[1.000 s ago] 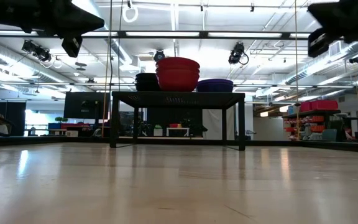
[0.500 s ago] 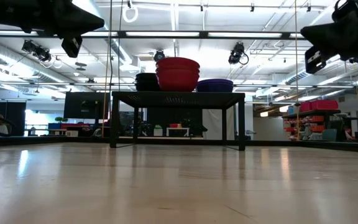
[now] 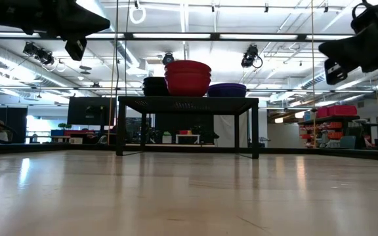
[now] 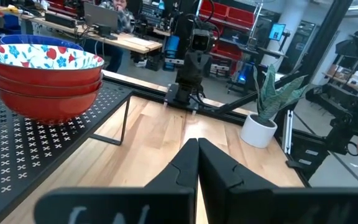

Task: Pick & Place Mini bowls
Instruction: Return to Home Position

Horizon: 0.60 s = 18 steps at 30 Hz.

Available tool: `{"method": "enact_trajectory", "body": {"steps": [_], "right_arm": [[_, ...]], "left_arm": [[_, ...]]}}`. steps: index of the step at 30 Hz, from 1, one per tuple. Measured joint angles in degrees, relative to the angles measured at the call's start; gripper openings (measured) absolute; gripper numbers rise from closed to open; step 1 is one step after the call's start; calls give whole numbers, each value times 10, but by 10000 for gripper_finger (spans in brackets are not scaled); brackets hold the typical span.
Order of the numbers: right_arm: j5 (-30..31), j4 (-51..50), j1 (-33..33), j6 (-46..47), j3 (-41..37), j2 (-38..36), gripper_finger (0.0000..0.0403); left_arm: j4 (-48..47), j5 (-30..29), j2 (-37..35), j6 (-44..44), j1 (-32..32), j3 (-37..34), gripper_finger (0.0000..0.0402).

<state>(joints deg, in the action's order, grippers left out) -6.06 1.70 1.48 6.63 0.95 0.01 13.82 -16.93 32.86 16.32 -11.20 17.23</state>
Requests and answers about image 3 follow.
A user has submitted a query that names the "small white table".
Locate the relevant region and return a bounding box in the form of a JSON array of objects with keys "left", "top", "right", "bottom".
[{"left": 175, "top": 133, "right": 201, "bottom": 145}]

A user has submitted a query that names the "small black round camera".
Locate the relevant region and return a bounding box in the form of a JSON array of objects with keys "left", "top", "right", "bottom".
[{"left": 161, "top": 52, "right": 176, "bottom": 66}]

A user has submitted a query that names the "long red box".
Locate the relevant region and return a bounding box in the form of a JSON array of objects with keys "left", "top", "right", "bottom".
[{"left": 64, "top": 129, "right": 95, "bottom": 136}]

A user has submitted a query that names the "red floral bowl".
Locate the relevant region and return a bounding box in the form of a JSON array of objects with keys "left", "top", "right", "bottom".
[
  {"left": 167, "top": 77, "right": 211, "bottom": 97},
  {"left": 164, "top": 60, "right": 212, "bottom": 73},
  {"left": 165, "top": 71, "right": 212, "bottom": 79}
]

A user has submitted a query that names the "black storage shelf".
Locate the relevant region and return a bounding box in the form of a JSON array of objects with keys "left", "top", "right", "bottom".
[{"left": 297, "top": 114, "right": 363, "bottom": 150}]

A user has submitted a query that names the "silver ceiling duct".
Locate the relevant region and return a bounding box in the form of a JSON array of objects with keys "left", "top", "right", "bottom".
[{"left": 300, "top": 42, "right": 378, "bottom": 91}]

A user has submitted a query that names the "dark partition panel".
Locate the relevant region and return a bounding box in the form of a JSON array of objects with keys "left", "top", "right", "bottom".
[{"left": 0, "top": 106, "right": 29, "bottom": 144}]

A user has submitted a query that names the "black overhead frame beam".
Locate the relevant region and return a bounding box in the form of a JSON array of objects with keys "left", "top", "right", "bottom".
[{"left": 0, "top": 31, "right": 378, "bottom": 43}]

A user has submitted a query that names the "black hanging cable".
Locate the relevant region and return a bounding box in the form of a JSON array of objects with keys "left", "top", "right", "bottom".
[
  {"left": 115, "top": 0, "right": 121, "bottom": 96},
  {"left": 123, "top": 0, "right": 128, "bottom": 96}
]

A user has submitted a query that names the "black aluminium table frame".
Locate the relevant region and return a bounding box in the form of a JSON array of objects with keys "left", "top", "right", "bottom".
[{"left": 0, "top": 143, "right": 378, "bottom": 162}]

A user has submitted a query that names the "black camera with cables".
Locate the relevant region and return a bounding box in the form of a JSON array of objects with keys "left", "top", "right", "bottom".
[{"left": 22, "top": 41, "right": 67, "bottom": 73}]

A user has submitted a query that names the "white panel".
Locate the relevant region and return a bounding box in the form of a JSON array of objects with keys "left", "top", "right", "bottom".
[{"left": 213, "top": 114, "right": 249, "bottom": 148}]

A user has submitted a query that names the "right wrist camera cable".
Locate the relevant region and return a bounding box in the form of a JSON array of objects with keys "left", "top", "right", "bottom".
[{"left": 351, "top": 0, "right": 377, "bottom": 33}]

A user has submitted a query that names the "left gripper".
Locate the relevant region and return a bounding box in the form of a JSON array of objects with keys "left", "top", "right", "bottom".
[{"left": 18, "top": 0, "right": 111, "bottom": 62}]

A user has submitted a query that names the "black perforated metal rack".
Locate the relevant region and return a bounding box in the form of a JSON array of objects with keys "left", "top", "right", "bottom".
[{"left": 115, "top": 96, "right": 261, "bottom": 160}]

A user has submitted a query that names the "large red bin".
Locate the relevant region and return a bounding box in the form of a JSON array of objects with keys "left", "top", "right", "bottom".
[{"left": 327, "top": 104, "right": 358, "bottom": 117}]

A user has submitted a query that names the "black background monitor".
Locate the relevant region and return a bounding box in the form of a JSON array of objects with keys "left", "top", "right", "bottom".
[{"left": 66, "top": 96, "right": 117, "bottom": 127}]

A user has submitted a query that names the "white cable ring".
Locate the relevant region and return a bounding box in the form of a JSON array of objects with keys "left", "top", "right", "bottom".
[{"left": 129, "top": 5, "right": 147, "bottom": 26}]

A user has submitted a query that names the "black overhead camera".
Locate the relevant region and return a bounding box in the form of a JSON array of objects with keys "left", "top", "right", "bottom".
[{"left": 240, "top": 44, "right": 264, "bottom": 69}]

